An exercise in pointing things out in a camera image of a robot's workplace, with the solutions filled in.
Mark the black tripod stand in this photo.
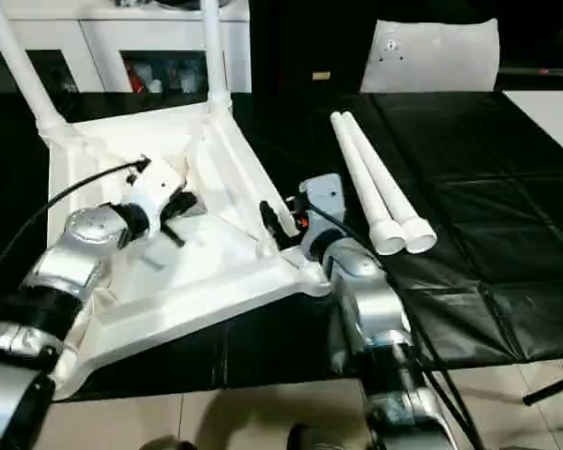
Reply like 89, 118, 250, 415
523, 374, 563, 408

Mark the black work mat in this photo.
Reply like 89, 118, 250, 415
0, 88, 563, 402

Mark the black cabinet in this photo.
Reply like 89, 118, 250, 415
249, 0, 382, 96

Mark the white flat panel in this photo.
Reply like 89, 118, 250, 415
502, 89, 563, 166

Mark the white cabinet with glass doors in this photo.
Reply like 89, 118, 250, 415
0, 0, 253, 96

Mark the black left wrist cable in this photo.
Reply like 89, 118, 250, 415
0, 157, 152, 292

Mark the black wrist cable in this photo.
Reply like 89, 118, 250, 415
309, 196, 485, 450
0, 157, 152, 292

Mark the black bar with red mark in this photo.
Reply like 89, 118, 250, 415
496, 67, 563, 80

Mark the dark right robot foot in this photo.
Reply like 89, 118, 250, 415
288, 421, 373, 450

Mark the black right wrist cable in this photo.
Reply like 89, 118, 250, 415
309, 196, 485, 450

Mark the white plastic table top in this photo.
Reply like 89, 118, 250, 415
37, 100, 335, 400

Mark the white plastic table leg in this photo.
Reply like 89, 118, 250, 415
330, 111, 408, 257
340, 111, 439, 255
0, 0, 76, 143
201, 0, 235, 117

